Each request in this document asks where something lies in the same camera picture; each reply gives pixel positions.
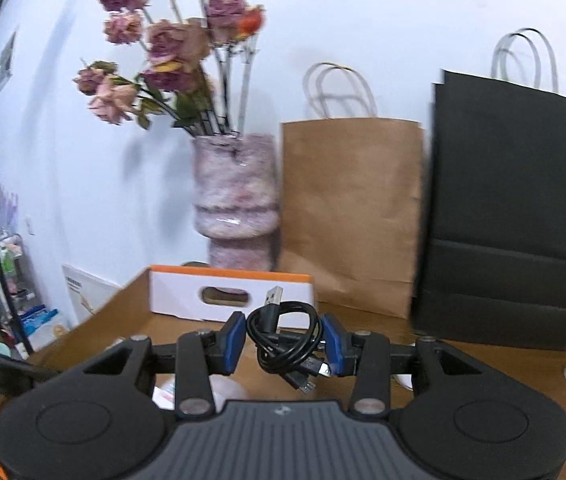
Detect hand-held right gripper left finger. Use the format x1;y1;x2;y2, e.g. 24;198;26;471
83;311;248;415

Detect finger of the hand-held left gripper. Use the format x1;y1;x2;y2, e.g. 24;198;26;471
0;344;61;397

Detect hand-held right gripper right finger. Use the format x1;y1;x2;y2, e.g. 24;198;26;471
320;312;484;416

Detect black usb cable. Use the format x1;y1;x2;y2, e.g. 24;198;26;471
246;286;334;395

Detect red cardboard box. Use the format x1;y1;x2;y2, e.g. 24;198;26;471
0;264;316;480

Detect blue white packet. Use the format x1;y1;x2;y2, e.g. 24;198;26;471
18;307;61;341

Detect white packet red print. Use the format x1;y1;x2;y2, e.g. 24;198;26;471
153;376;180;410

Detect metal storage rack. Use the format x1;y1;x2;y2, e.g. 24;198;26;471
0;230;38;321

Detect brown paper bag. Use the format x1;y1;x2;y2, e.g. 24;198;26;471
280;62;426;320

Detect pink mottled vase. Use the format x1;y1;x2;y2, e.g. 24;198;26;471
192;132;280;272

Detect black paper bag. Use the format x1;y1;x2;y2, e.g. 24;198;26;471
410;27;566;351

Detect dried rose bouquet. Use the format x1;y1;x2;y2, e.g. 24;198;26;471
73;0;266;137

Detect wall poster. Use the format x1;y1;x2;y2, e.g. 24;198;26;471
0;30;18;92

